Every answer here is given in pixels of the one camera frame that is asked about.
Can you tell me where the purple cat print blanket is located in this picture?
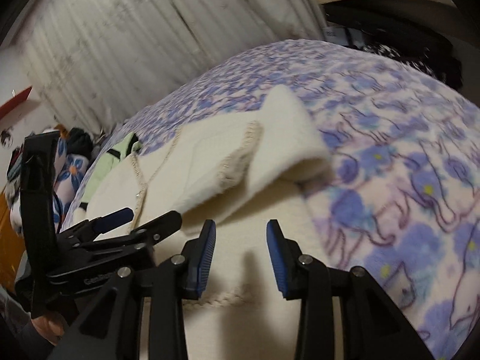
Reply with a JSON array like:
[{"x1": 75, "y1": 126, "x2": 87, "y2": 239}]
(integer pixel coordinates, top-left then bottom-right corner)
[{"x1": 61, "y1": 38, "x2": 480, "y2": 360}]

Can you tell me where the cream floral curtain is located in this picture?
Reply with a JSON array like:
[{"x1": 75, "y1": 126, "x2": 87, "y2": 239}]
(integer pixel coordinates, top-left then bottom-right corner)
[{"x1": 15, "y1": 0, "x2": 327, "y2": 133}]

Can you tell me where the person's left hand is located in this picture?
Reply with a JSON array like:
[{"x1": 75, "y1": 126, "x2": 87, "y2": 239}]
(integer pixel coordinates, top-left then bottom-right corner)
[{"x1": 31, "y1": 313, "x2": 68, "y2": 346}]

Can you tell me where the red wall shelf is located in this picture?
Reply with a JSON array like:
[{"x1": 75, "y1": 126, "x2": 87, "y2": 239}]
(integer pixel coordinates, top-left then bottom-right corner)
[{"x1": 0, "y1": 86, "x2": 32, "y2": 119}]

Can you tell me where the cream fuzzy cardigan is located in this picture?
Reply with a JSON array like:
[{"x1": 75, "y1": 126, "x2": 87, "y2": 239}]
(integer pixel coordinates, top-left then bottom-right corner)
[{"x1": 73, "y1": 85, "x2": 333, "y2": 359}]

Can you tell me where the green folded garment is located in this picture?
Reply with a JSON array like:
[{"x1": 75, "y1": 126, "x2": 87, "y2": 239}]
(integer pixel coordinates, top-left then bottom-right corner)
[{"x1": 79, "y1": 133, "x2": 142, "y2": 211}]

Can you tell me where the blue flower rolled quilt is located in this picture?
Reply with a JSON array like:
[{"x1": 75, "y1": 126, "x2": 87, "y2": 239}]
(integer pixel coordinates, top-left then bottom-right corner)
[{"x1": 4, "y1": 135, "x2": 90, "y2": 234}]

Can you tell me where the black patterned fabric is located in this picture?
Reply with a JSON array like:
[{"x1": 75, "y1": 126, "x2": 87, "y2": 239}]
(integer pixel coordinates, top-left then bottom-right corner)
[{"x1": 324, "y1": 25, "x2": 463, "y2": 90}]

